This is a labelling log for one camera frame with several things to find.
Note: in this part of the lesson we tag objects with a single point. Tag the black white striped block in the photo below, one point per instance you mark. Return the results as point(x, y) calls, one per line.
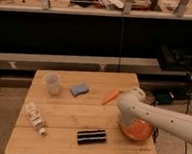
point(91, 136)

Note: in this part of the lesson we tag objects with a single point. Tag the orange ceramic bowl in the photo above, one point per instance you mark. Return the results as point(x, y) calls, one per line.
point(138, 130)

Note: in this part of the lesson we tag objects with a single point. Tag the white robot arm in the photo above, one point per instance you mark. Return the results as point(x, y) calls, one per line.
point(132, 103)

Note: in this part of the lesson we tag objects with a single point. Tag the blue sponge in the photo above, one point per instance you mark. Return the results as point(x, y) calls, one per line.
point(79, 89)

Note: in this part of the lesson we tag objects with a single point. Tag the orange carrot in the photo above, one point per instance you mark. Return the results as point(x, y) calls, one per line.
point(110, 97)

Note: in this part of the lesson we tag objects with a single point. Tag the wooden folding table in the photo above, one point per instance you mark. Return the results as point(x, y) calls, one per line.
point(65, 115)

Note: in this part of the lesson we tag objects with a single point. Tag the clear plastic cup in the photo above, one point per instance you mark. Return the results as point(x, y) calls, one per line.
point(52, 82)

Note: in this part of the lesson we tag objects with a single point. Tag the long wooden shelf bench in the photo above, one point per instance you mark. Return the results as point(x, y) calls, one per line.
point(23, 62)

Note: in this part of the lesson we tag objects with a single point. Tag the white tube bottle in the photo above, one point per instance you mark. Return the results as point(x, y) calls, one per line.
point(37, 121)

